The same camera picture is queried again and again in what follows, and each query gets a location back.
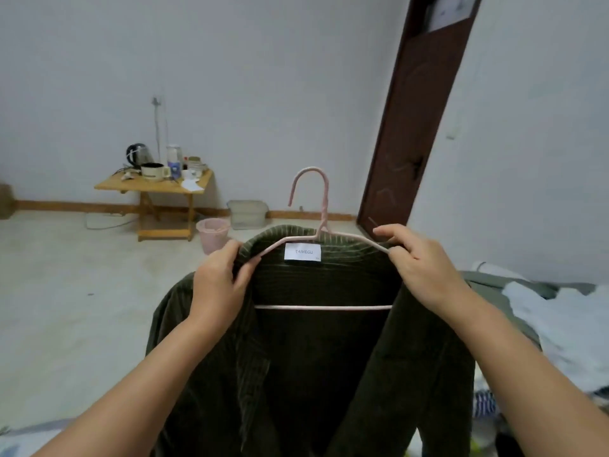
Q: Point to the person's left hand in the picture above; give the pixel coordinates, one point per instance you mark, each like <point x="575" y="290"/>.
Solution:
<point x="216" y="285"/>

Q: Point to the clear plastic water jug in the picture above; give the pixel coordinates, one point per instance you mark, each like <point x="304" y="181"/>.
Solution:
<point x="174" y="154"/>

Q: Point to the small wooden folding table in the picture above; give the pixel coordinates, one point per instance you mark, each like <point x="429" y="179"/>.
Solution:
<point x="152" y="190"/>

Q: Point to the person's right hand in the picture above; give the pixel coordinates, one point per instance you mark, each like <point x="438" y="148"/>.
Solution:
<point x="423" y="266"/>

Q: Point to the cream electric cooking pot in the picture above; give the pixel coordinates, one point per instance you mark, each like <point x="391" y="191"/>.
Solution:
<point x="153" y="171"/>

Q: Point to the person's right thumb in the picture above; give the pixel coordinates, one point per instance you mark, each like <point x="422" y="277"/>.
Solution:
<point x="399" y="264"/>

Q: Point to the dark brown wooden door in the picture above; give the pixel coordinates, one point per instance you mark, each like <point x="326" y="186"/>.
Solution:
<point x="418" y="114"/>

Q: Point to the black electric kettle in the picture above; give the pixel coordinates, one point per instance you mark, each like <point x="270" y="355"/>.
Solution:
<point x="136" y="154"/>

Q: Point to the blue labelled bottle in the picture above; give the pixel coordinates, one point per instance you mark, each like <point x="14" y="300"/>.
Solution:
<point x="175" y="170"/>

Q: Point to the pink clothes hanger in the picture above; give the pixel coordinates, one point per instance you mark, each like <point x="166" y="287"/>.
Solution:
<point x="323" y="223"/>

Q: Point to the person's left forearm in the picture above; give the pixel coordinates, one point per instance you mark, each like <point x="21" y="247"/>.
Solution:
<point x="138" y="390"/>

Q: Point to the blue striped cloth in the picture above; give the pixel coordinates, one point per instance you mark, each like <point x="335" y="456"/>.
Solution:
<point x="484" y="404"/>

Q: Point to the pink plastic waste bin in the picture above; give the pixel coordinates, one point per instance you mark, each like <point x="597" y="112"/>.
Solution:
<point x="212" y="235"/>

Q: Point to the clear plastic storage box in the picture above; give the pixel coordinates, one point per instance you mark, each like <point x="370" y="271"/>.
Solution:
<point x="247" y="214"/>

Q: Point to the person's right forearm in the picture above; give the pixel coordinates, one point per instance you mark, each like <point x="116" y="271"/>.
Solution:
<point x="528" y="375"/>

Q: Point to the stack of small bowls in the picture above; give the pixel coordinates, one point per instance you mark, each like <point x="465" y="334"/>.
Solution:
<point x="195" y="162"/>

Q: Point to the grey green bed sheet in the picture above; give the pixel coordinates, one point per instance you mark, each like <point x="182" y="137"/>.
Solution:
<point x="495" y="290"/>

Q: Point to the light blue garment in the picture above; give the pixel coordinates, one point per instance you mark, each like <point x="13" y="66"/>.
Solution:
<point x="566" y="323"/>

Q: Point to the person's left thumb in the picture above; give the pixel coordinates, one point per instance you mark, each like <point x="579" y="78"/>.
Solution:
<point x="248" y="272"/>

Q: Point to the white paper sheet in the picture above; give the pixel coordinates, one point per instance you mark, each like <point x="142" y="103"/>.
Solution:
<point x="191" y="185"/>

